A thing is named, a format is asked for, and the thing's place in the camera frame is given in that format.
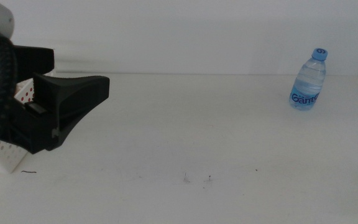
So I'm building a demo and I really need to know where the white perforated plastic basket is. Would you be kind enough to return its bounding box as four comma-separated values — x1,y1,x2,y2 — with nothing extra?
0,70,55,174

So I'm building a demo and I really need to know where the clear water bottle blue cap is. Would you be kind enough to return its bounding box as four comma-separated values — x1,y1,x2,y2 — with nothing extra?
288,47,329,111

